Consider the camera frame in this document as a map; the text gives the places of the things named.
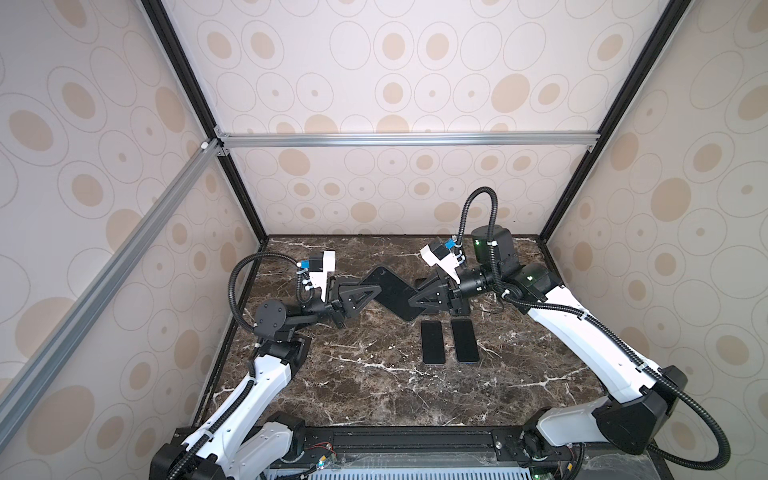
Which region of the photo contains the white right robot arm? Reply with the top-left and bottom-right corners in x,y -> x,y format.
408,227 -> 687,461

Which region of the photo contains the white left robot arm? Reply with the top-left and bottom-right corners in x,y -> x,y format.
149,282 -> 381,479

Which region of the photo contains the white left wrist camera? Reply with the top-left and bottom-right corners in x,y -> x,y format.
297,250 -> 336,302

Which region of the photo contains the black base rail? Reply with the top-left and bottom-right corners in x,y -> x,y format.
261,426 -> 671,479

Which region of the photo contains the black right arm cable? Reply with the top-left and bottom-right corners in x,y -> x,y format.
455,186 -> 732,472

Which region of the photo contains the silver aluminium rail back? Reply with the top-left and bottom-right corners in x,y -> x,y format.
220,131 -> 600,149

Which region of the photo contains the silver aluminium rail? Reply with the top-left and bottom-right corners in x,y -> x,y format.
220,131 -> 600,149
1,138 -> 222,448

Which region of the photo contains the silver aluminium rail left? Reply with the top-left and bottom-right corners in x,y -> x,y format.
1,138 -> 222,448

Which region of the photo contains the black corner frame post left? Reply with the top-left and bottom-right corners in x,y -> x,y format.
140,0 -> 269,245

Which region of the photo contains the black corner frame post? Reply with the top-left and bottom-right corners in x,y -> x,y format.
140,0 -> 269,245
538,0 -> 693,246

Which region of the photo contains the black corner frame post right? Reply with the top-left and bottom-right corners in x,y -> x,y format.
538,0 -> 693,246

